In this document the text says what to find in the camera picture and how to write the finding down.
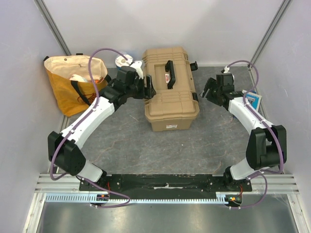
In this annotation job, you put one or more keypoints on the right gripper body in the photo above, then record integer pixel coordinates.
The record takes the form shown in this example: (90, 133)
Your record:
(211, 89)

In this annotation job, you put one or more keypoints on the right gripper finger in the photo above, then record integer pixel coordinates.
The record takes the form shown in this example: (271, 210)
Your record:
(204, 93)
(210, 84)

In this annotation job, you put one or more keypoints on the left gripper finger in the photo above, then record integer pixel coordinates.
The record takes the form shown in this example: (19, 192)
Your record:
(149, 93)
(148, 82)

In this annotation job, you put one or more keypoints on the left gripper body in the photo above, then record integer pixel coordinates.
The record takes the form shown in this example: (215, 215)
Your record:
(138, 92)

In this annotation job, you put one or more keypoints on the tan plastic toolbox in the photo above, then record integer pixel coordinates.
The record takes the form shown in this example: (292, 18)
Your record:
(175, 105)

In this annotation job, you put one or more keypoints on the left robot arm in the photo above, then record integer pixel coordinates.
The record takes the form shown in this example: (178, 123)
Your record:
(64, 148)

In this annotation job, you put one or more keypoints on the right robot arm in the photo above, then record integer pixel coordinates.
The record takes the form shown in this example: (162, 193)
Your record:
(267, 144)

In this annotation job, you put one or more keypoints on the blue razor package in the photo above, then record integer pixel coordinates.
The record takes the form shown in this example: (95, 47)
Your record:
(254, 99)

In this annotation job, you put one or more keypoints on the yellow canvas tote bag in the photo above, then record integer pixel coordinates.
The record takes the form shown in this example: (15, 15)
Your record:
(73, 78)

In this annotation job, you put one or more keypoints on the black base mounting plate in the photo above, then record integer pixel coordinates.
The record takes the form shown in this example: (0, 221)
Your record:
(171, 185)

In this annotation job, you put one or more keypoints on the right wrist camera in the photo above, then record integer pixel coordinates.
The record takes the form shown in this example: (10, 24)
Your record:
(226, 72)

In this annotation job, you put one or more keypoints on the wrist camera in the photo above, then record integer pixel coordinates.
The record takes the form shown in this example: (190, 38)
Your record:
(226, 72)
(137, 65)

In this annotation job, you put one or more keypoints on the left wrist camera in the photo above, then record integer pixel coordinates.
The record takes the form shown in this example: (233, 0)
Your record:
(137, 65)

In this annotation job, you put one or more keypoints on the slotted cable duct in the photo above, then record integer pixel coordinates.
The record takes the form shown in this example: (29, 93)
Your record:
(99, 199)

